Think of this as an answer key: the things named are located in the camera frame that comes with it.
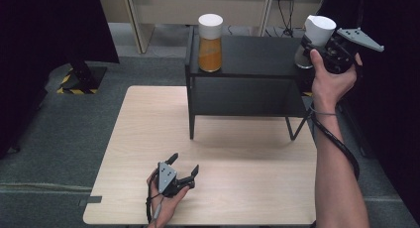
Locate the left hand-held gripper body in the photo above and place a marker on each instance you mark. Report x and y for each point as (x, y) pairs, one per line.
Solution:
(166, 178)

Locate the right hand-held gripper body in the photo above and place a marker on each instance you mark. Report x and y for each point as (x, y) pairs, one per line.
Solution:
(343, 53)

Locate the black two-tier shelf rack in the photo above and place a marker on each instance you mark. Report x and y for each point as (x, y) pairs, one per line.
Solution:
(254, 56)

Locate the orange spice jar white lid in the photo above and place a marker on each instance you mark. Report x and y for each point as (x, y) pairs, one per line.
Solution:
(210, 53)

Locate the person's left hand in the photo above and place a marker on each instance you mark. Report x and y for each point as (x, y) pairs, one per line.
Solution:
(166, 208)

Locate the person's right hand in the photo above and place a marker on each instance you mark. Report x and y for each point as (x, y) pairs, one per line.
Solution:
(330, 84)

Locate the black curtain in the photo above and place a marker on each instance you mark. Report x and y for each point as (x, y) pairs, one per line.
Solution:
(389, 105)
(49, 39)

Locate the grey floor tape strip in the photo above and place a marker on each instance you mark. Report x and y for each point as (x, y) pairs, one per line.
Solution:
(89, 200)

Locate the black stand base striped tape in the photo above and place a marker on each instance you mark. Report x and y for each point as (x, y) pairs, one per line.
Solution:
(84, 77)

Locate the beige desk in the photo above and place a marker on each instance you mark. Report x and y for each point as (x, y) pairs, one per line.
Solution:
(171, 6)

